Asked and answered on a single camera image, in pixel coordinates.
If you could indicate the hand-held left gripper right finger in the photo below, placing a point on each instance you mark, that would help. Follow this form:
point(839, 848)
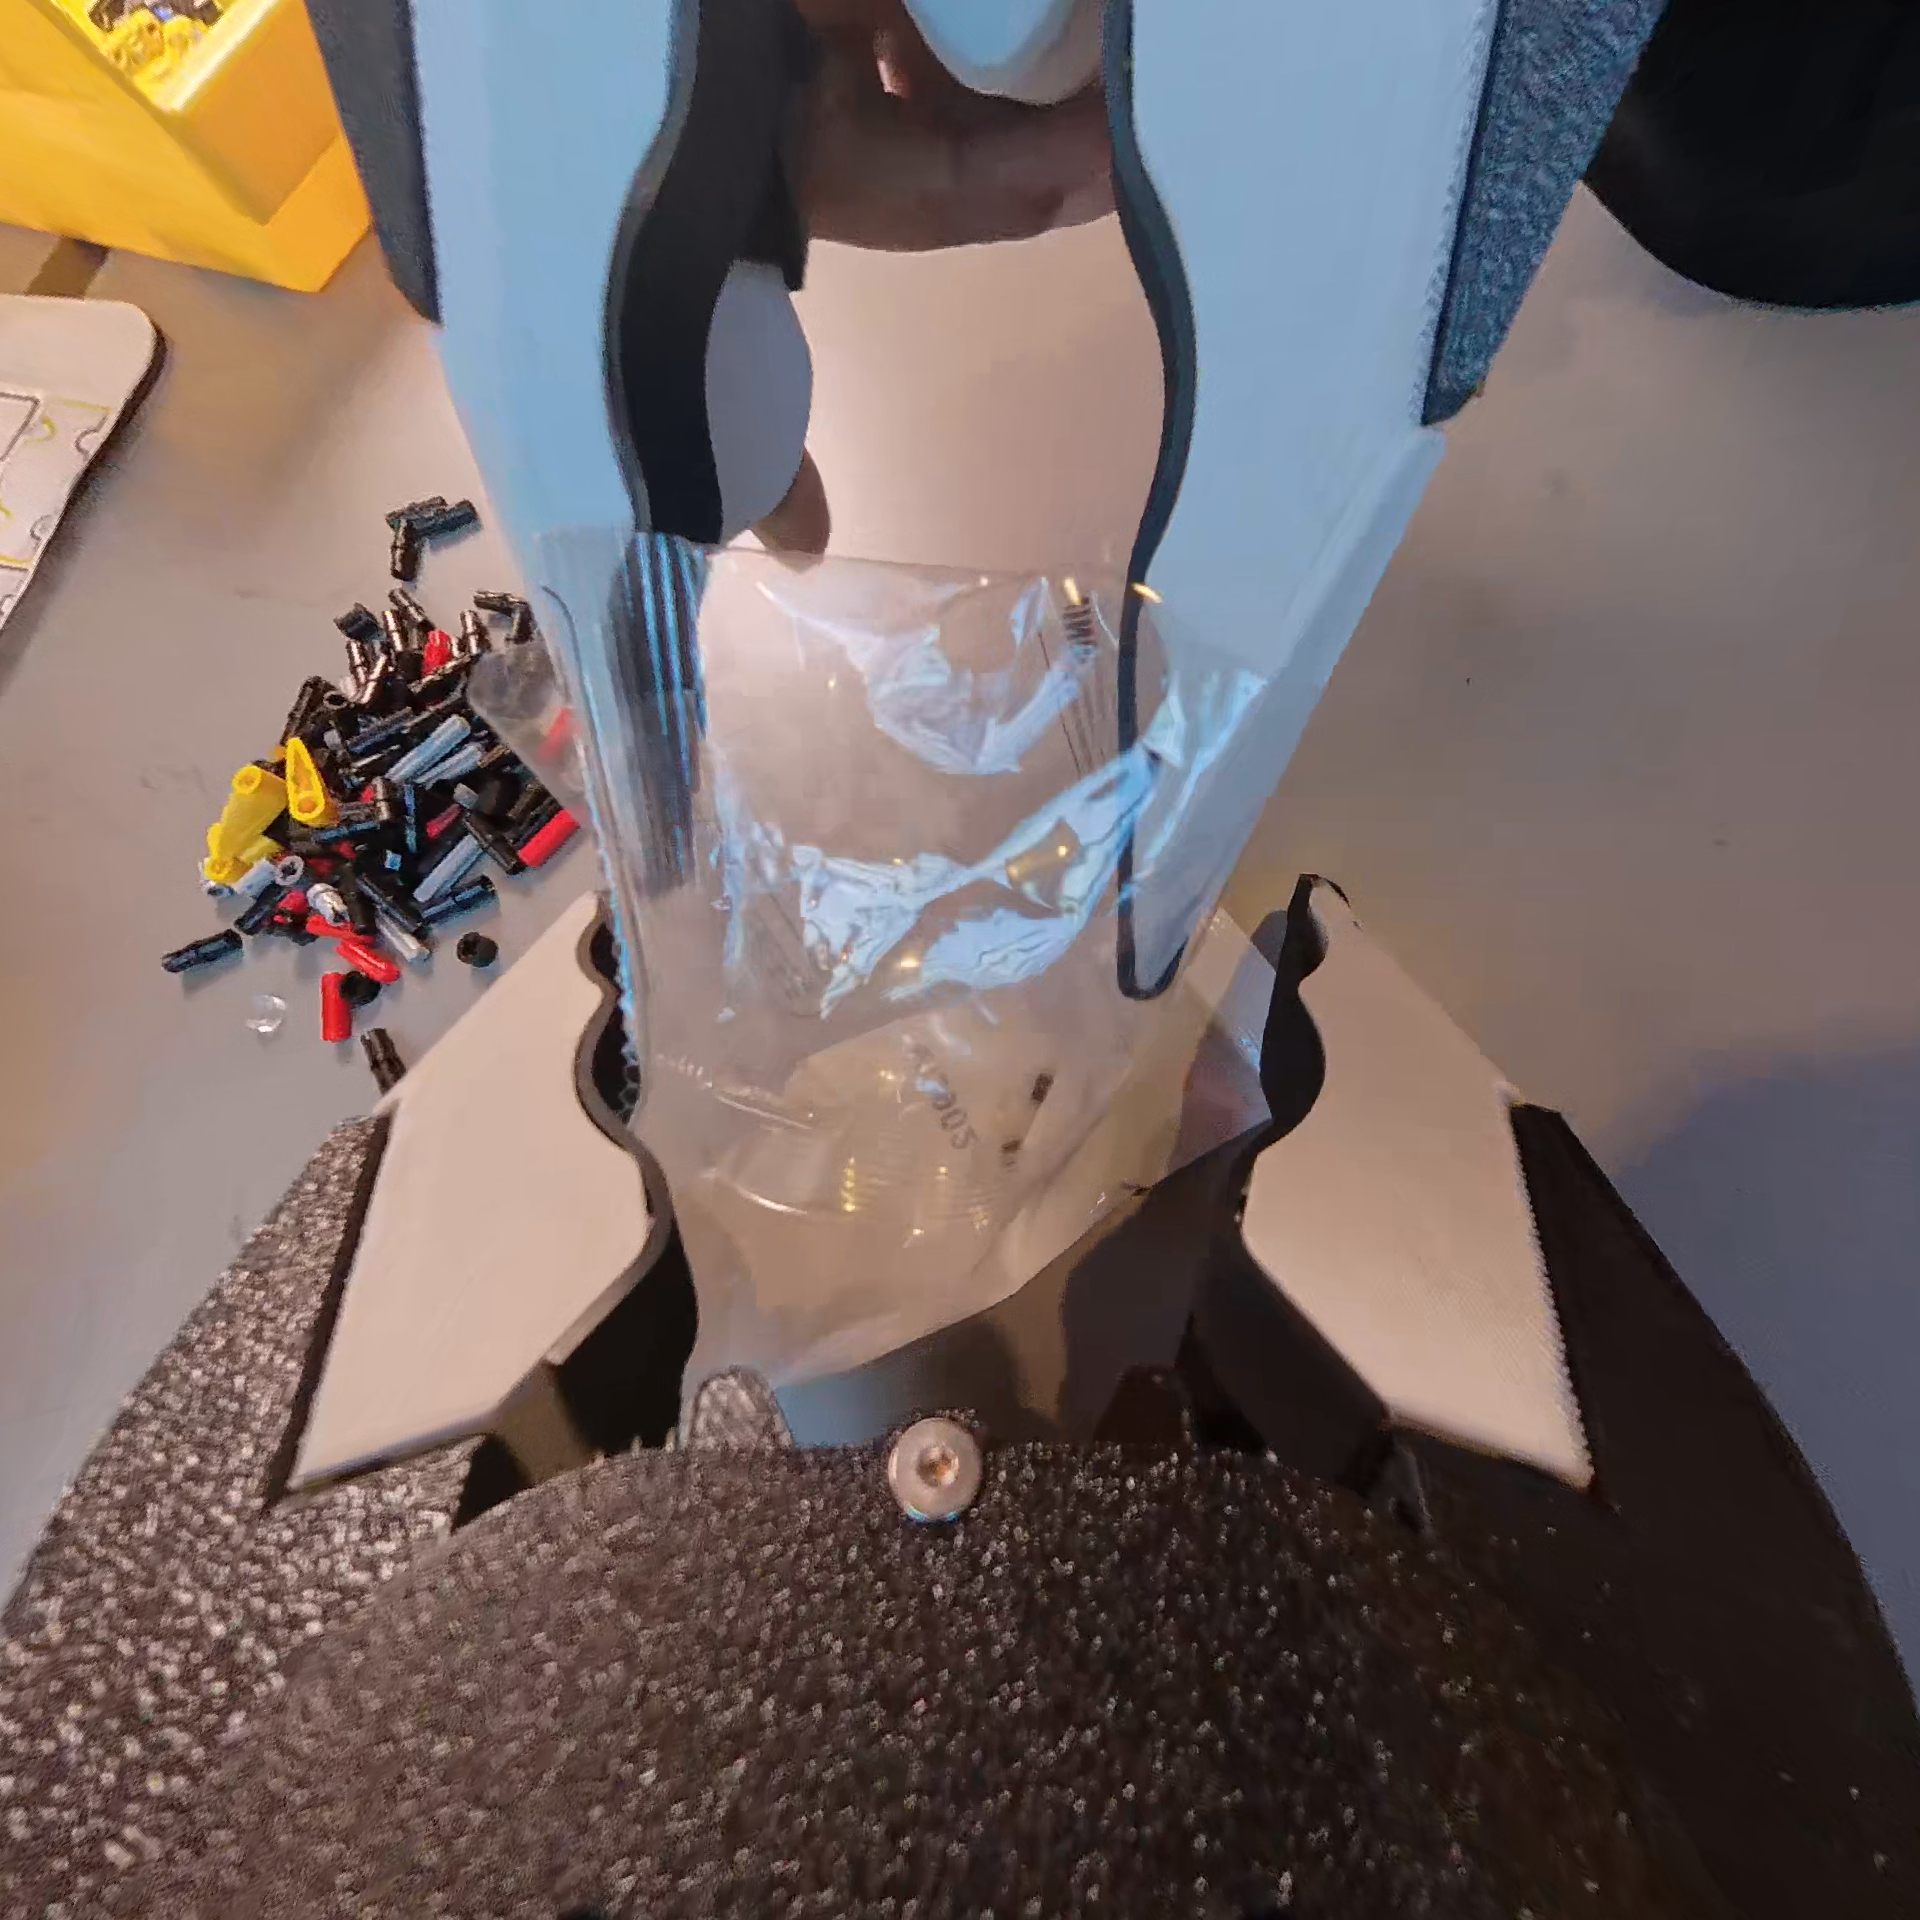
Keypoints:
point(1412, 1259)

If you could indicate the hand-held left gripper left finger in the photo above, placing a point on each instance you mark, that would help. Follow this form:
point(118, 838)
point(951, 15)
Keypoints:
point(480, 1259)

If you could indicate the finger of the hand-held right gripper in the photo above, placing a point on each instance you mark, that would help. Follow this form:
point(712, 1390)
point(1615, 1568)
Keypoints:
point(1321, 300)
point(540, 270)

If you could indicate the pile of mixed small plastic parts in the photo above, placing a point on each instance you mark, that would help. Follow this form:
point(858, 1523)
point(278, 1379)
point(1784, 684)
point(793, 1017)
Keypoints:
point(392, 811)

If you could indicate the clear plastic bag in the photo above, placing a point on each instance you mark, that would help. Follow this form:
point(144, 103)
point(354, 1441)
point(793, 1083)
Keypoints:
point(902, 902)

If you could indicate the grey desk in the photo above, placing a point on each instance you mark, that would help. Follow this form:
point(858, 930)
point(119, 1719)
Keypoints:
point(1681, 750)

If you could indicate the person's right hand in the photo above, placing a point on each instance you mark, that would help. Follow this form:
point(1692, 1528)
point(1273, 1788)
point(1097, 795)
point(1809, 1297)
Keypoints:
point(961, 182)

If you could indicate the black armrest pad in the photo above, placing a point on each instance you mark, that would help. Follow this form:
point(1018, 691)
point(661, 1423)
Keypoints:
point(1786, 135)

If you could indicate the yellow storage bin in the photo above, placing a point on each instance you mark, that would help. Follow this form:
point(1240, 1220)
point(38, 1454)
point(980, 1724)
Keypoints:
point(151, 164)

